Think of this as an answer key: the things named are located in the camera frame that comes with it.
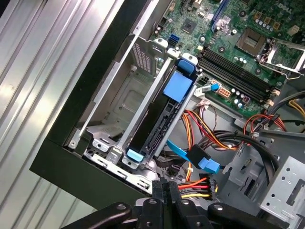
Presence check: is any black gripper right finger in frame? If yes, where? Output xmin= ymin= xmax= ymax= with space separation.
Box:
xmin=166 ymin=180 xmax=290 ymax=229

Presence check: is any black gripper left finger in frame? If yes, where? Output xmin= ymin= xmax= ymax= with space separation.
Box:
xmin=63 ymin=180 xmax=165 ymax=229

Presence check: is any hard disk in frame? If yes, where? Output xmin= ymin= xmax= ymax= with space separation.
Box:
xmin=122 ymin=59 xmax=199 ymax=167

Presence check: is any grey metal disk bay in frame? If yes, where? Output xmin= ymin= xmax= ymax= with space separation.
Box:
xmin=64 ymin=33 xmax=198 ymax=187

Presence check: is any black open PC case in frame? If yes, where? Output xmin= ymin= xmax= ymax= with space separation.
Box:
xmin=30 ymin=0 xmax=172 ymax=215

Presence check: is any grey metal drive cage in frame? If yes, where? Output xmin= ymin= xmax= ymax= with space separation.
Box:
xmin=219 ymin=128 xmax=305 ymax=229

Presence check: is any black RAM slot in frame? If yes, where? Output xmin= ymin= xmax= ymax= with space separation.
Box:
xmin=197 ymin=59 xmax=267 ymax=103
xmin=200 ymin=55 xmax=270 ymax=100
xmin=205 ymin=47 xmax=276 ymax=93
xmin=203 ymin=51 xmax=274 ymax=96

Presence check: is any metal locking lever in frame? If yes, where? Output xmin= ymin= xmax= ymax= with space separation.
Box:
xmin=258 ymin=57 xmax=302 ymax=81

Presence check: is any black square chipset chip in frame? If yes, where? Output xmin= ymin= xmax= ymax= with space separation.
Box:
xmin=182 ymin=18 xmax=197 ymax=33

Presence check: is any CPU socket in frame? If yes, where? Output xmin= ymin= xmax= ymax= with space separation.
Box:
xmin=235 ymin=26 xmax=266 ymax=57

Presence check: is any blue expansion slot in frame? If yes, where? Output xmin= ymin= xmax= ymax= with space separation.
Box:
xmin=211 ymin=0 xmax=227 ymax=32

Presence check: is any metal socket cover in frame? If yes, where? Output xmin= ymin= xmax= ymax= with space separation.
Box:
xmin=258 ymin=37 xmax=305 ymax=74

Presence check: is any green motherboard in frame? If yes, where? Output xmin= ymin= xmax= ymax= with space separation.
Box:
xmin=152 ymin=0 xmax=305 ymax=120

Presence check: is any red orange power wire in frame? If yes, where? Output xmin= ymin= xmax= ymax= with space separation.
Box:
xmin=177 ymin=175 xmax=219 ymax=202

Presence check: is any blue flat wire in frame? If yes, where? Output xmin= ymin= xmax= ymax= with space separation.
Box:
xmin=165 ymin=139 xmax=221 ymax=176

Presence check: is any orange black wire bundle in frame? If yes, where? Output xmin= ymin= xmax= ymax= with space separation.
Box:
xmin=181 ymin=106 xmax=289 ymax=184

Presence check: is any blue wire with white label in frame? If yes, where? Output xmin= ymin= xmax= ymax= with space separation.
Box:
xmin=194 ymin=80 xmax=222 ymax=96

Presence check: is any yellow black wire bundle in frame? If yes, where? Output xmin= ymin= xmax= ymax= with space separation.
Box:
xmin=287 ymin=99 xmax=305 ymax=115

